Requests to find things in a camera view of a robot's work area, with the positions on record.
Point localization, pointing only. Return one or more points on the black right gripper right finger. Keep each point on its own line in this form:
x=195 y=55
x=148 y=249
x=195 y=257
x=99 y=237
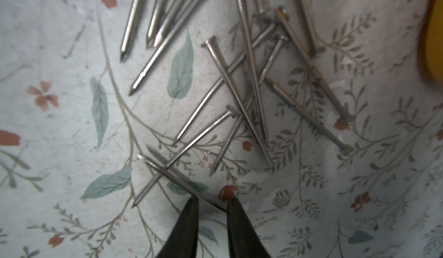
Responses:
x=243 y=241

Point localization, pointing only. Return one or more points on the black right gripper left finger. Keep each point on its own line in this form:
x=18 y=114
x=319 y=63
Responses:
x=183 y=240

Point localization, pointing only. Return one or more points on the yellow plastic storage box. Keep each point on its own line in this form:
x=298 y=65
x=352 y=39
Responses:
x=430 y=44

